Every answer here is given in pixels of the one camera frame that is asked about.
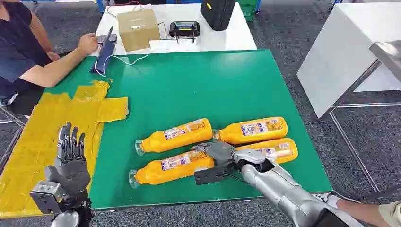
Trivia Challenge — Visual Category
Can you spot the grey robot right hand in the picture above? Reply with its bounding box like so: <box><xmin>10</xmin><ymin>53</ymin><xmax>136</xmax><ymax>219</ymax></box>
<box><xmin>191</xmin><ymin>140</ymin><xmax>239</xmax><ymax>169</ymax></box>

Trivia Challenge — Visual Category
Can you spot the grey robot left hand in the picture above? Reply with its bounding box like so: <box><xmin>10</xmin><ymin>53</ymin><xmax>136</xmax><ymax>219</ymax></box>
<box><xmin>44</xmin><ymin>122</ymin><xmax>92</xmax><ymax>196</ymax></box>

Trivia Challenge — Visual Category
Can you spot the orange drink bottle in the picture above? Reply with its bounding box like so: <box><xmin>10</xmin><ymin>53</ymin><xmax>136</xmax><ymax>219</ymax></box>
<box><xmin>134</xmin><ymin>118</ymin><xmax>214</xmax><ymax>157</ymax></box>
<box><xmin>212</xmin><ymin>116</ymin><xmax>289</xmax><ymax>145</ymax></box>
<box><xmin>235</xmin><ymin>138</ymin><xmax>299</xmax><ymax>165</ymax></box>
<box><xmin>128</xmin><ymin>150</ymin><xmax>216</xmax><ymax>189</ymax></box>

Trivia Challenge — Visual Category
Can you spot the yellow sheet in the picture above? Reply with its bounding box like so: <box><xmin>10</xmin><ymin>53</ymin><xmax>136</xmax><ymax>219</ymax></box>
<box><xmin>0</xmin><ymin>79</ymin><xmax>130</xmax><ymax>219</ymax></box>

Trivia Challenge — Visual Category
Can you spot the green table mat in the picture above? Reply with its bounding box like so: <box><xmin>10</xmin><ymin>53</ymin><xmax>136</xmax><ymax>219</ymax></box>
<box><xmin>44</xmin><ymin>49</ymin><xmax>333</xmax><ymax>210</ymax></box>

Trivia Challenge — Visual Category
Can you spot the white sneaker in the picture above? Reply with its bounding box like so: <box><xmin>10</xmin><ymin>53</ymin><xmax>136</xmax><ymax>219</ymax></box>
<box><xmin>313</xmin><ymin>192</ymin><xmax>343</xmax><ymax>208</ymax></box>

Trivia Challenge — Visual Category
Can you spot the white table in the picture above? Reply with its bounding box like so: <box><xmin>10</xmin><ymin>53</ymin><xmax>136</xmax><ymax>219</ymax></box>
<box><xmin>91</xmin><ymin>2</ymin><xmax>258</xmax><ymax>57</ymax></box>

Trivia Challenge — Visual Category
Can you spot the white paper sheet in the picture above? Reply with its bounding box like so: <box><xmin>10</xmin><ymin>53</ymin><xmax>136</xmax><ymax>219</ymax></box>
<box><xmin>148</xmin><ymin>38</ymin><xmax>198</xmax><ymax>52</ymax></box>

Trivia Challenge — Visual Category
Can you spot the tablet in blue case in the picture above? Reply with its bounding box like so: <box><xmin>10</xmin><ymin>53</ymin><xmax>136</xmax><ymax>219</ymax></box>
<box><xmin>90</xmin><ymin>26</ymin><xmax>116</xmax><ymax>76</ymax></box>

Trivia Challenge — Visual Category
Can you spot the person's hand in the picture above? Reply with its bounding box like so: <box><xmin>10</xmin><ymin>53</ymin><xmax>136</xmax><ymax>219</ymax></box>
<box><xmin>77</xmin><ymin>33</ymin><xmax>100</xmax><ymax>56</ymax></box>

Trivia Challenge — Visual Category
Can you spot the black handheld controller device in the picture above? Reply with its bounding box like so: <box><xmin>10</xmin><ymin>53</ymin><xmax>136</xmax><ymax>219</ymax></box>
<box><xmin>169</xmin><ymin>21</ymin><xmax>201</xmax><ymax>44</ymax></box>

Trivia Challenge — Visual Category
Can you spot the dark smartphone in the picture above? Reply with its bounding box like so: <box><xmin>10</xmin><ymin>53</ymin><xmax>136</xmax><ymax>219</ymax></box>
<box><xmin>96</xmin><ymin>34</ymin><xmax>118</xmax><ymax>44</ymax></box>

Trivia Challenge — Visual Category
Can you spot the black carry case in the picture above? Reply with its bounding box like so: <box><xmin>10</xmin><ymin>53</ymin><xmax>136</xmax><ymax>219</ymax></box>
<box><xmin>200</xmin><ymin>0</ymin><xmax>236</xmax><ymax>32</ymax></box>

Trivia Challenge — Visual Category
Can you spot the seated person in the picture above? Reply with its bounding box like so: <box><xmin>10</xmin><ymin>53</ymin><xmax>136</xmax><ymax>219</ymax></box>
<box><xmin>0</xmin><ymin>0</ymin><xmax>100</xmax><ymax>116</ymax></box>

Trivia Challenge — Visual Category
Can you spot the brown cardboard box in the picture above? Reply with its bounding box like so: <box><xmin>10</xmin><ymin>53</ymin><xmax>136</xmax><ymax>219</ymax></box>
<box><xmin>117</xmin><ymin>8</ymin><xmax>161</xmax><ymax>52</ymax></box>

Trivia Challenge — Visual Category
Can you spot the large white desk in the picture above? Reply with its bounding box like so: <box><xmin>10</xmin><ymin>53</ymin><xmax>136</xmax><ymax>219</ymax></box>
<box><xmin>296</xmin><ymin>2</ymin><xmax>401</xmax><ymax>119</ymax></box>

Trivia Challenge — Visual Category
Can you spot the standing person's leg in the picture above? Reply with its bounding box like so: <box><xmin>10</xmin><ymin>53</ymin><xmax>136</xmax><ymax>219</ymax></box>
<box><xmin>336</xmin><ymin>199</ymin><xmax>401</xmax><ymax>227</ymax></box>

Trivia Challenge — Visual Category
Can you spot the steel bench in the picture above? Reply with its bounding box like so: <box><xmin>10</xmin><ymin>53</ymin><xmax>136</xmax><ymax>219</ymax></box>
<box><xmin>369</xmin><ymin>40</ymin><xmax>401</xmax><ymax>84</ymax></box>

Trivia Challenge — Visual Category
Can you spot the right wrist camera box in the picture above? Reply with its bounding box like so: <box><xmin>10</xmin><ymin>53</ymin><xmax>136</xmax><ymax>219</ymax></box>
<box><xmin>193</xmin><ymin>166</ymin><xmax>227</xmax><ymax>186</ymax></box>

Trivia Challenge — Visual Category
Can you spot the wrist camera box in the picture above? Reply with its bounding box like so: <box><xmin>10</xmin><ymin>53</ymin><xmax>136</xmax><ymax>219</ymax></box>
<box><xmin>30</xmin><ymin>181</ymin><xmax>65</xmax><ymax>216</ymax></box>
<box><xmin>193</xmin><ymin>166</ymin><xmax>227</xmax><ymax>186</ymax></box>

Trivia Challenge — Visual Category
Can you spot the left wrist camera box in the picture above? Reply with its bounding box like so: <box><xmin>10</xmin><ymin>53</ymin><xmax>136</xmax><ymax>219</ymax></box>
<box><xmin>30</xmin><ymin>181</ymin><xmax>65</xmax><ymax>216</ymax></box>

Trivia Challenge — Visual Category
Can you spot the white charging cable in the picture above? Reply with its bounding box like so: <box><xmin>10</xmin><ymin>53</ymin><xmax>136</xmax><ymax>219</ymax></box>
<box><xmin>93</xmin><ymin>53</ymin><xmax>150</xmax><ymax>78</ymax></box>

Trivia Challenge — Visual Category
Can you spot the metal desk frame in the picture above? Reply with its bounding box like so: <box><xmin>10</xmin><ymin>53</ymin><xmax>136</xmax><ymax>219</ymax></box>
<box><xmin>328</xmin><ymin>59</ymin><xmax>401</xmax><ymax>193</ymax></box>

